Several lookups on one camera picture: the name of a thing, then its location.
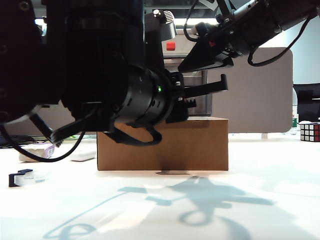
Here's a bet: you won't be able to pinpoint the black monitor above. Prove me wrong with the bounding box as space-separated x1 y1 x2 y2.
292 83 320 123

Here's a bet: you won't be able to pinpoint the Rubik's cube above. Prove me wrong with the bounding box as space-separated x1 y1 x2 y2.
299 121 320 143

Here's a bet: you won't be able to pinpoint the grey desk partition panel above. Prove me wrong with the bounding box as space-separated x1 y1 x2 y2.
0 46 294 137

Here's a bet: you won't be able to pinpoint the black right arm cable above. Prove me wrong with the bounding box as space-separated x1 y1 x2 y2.
246 13 315 68

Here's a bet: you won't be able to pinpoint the white drawer cabinet frame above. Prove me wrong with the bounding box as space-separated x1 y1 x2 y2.
161 38 213 118

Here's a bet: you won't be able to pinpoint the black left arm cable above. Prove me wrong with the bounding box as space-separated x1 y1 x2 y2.
0 122 87 163

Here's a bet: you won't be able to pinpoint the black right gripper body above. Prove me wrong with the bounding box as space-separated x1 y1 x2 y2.
193 14 251 60

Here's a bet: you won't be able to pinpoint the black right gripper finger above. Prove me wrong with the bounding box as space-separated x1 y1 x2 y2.
177 37 227 74
212 52 235 69

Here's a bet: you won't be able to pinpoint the white oval plastic case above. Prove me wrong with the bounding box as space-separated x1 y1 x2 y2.
70 150 97 162

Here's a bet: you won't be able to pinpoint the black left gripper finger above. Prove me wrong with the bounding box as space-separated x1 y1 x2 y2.
183 73 229 98
183 96 199 109

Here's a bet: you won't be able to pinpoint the transparent tape black dispenser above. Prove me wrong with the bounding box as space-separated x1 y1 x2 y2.
8 169 52 188

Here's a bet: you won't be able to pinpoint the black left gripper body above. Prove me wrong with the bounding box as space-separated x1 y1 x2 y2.
164 71 190 124

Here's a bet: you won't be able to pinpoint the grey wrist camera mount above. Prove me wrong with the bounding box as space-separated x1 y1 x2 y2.
144 9 177 42

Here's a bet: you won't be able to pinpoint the black cables on table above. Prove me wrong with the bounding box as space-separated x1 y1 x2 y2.
0 134 36 149

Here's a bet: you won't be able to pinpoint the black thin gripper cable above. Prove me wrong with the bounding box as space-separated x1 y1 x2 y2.
183 0 202 43

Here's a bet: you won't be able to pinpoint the brown cardboard box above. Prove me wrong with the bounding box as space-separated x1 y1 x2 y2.
96 116 229 172

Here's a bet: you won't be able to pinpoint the white tissue pack purple label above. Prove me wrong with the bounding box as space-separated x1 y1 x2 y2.
19 143 56 162

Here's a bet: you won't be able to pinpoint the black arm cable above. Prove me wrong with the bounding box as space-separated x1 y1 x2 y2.
246 13 315 68
0 122 87 163

